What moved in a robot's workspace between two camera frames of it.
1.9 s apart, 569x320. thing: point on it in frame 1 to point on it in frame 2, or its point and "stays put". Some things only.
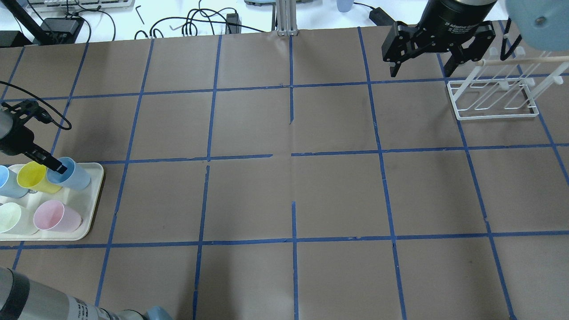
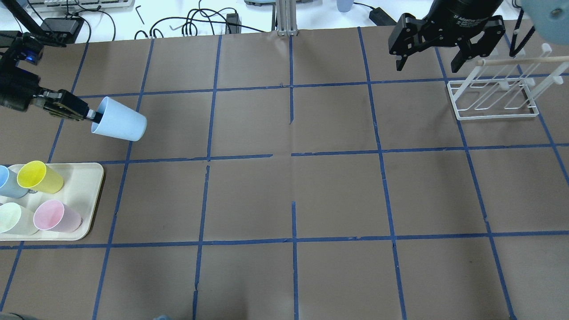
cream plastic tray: x=85 y=200 stays put
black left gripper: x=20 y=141 to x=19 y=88
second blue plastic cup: x=9 y=187 stays put
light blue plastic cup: x=75 y=177 to x=119 y=120
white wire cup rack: x=505 y=86 stays put
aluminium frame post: x=286 y=18 stays put
